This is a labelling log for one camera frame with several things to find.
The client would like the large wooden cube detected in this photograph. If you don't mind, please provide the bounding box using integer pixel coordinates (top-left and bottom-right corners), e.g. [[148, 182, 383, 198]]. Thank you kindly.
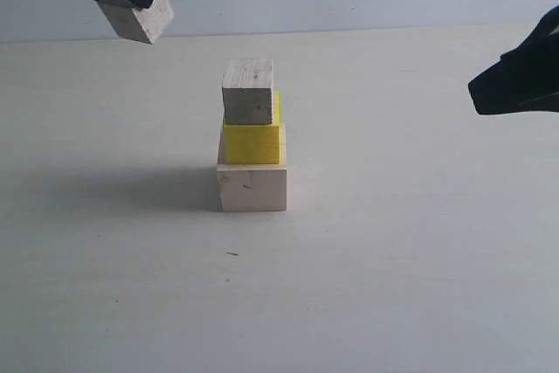
[[216, 124, 287, 212]]

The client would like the yellow cube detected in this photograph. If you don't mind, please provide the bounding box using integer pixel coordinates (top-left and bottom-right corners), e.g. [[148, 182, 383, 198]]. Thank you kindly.
[[222, 91, 284, 165]]

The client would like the small wooden cube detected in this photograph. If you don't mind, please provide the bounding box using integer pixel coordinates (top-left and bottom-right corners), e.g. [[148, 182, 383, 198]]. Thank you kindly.
[[97, 0, 175, 45], [222, 59, 274, 125]]

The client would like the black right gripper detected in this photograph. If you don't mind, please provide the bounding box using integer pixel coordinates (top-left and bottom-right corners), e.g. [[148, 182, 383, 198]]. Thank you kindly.
[[467, 6, 558, 115]]

